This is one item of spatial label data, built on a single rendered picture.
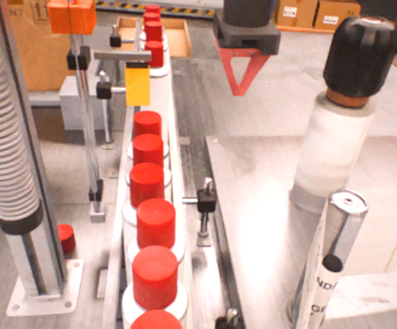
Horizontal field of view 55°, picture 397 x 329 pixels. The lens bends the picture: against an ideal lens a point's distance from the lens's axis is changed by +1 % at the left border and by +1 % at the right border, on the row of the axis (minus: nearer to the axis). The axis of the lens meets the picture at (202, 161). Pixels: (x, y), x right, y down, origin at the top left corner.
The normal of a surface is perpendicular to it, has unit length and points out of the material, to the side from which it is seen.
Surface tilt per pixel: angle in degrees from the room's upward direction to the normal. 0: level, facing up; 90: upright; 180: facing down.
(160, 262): 3
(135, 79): 90
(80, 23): 90
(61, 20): 90
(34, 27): 90
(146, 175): 3
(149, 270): 2
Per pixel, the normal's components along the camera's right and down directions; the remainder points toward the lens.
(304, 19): -0.10, 0.58
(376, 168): 0.07, -0.81
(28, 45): 0.26, 0.58
